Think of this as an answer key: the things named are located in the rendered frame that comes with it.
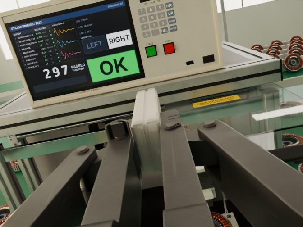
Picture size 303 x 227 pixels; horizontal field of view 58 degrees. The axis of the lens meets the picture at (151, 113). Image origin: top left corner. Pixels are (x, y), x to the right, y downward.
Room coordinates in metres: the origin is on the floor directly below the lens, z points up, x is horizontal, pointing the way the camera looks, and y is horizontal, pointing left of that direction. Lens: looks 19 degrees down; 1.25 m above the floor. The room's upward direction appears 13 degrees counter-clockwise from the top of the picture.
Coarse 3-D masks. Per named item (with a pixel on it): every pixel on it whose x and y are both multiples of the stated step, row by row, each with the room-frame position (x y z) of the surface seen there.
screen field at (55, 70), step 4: (64, 64) 0.60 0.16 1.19; (48, 68) 0.60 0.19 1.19; (52, 68) 0.60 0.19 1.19; (56, 68) 0.60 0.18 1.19; (60, 68) 0.60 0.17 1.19; (64, 68) 0.60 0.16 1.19; (68, 68) 0.60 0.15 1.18; (44, 72) 0.60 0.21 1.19; (48, 72) 0.60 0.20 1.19; (52, 72) 0.60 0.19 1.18; (56, 72) 0.60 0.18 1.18; (60, 72) 0.60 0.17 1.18; (64, 72) 0.60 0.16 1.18; (68, 72) 0.60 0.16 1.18; (44, 76) 0.60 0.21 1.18; (48, 76) 0.60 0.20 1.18; (52, 76) 0.60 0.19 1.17; (56, 76) 0.60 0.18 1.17; (60, 76) 0.60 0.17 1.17
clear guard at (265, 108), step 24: (216, 96) 0.55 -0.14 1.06; (240, 96) 0.51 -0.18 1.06; (264, 96) 0.48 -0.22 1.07; (288, 96) 0.46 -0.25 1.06; (192, 120) 0.45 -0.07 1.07; (240, 120) 0.40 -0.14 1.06; (264, 120) 0.38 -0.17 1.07; (288, 120) 0.37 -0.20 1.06; (264, 144) 0.33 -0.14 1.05; (288, 144) 0.33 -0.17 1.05; (216, 192) 0.30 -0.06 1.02
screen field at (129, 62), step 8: (104, 56) 0.59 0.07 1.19; (112, 56) 0.59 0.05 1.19; (120, 56) 0.59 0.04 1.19; (128, 56) 0.59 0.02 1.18; (88, 64) 0.59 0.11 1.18; (96, 64) 0.59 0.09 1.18; (104, 64) 0.59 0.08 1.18; (112, 64) 0.59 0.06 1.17; (120, 64) 0.59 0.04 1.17; (128, 64) 0.59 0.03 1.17; (136, 64) 0.59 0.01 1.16; (96, 72) 0.59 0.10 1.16; (104, 72) 0.59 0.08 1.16; (112, 72) 0.59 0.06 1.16; (120, 72) 0.59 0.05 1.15; (128, 72) 0.59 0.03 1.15; (136, 72) 0.59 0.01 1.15; (96, 80) 0.59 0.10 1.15
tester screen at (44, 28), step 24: (24, 24) 0.60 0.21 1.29; (48, 24) 0.60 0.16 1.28; (72, 24) 0.60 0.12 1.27; (96, 24) 0.59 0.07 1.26; (120, 24) 0.59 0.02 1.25; (24, 48) 0.60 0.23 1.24; (48, 48) 0.60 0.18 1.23; (72, 48) 0.60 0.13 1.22; (120, 48) 0.59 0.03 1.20; (72, 72) 0.60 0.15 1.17
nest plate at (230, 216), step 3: (228, 213) 0.52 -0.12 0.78; (231, 213) 0.52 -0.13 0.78; (225, 216) 0.51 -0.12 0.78; (228, 216) 0.51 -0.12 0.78; (231, 216) 0.51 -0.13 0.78; (231, 219) 0.50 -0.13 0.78; (234, 219) 0.50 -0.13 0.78; (231, 222) 0.49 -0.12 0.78; (234, 222) 0.49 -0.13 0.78; (234, 225) 0.48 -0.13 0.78; (237, 225) 0.48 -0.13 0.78
